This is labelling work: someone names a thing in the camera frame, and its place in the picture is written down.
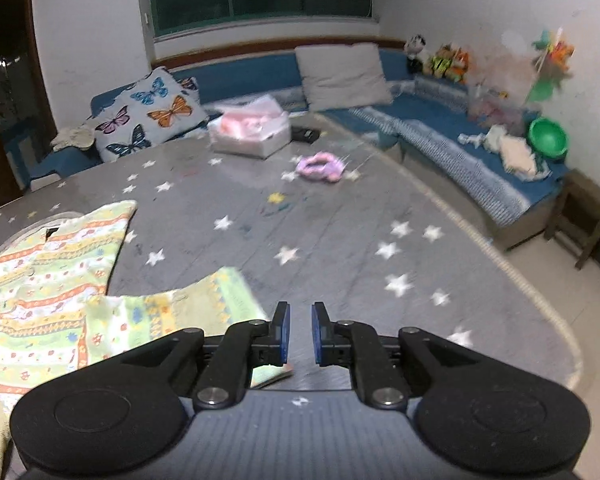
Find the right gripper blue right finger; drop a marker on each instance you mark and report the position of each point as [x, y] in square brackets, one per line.
[358, 348]

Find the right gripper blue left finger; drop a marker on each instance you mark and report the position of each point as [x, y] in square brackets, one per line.
[244, 347]

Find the colourful patterned children's shirt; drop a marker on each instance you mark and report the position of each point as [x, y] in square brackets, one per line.
[56, 315]

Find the pink hair scrunchie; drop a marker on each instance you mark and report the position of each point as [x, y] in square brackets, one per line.
[322, 166]

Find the black remote control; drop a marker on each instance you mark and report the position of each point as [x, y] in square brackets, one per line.
[304, 135]

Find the pink tissue box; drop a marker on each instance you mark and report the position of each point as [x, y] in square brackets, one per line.
[256, 129]

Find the blue corner sofa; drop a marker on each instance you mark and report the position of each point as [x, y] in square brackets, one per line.
[494, 165]

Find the grey sofa cushion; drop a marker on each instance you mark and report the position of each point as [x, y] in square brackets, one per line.
[341, 76]

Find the small wooden stool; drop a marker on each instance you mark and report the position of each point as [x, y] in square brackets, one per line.
[576, 214]

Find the crumpled beige cloth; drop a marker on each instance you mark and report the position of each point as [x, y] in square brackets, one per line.
[82, 138]

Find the butterfly print pillow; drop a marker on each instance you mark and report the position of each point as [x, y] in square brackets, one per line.
[152, 111]

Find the green plastic basin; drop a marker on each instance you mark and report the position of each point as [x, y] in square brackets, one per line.
[548, 138]

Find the orange fox plush toy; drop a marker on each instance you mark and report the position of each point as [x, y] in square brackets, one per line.
[448, 63]

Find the panda plush toy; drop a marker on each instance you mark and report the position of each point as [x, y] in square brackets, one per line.
[414, 50]

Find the colourful pinwheel toy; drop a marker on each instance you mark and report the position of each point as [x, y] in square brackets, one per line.
[551, 64]

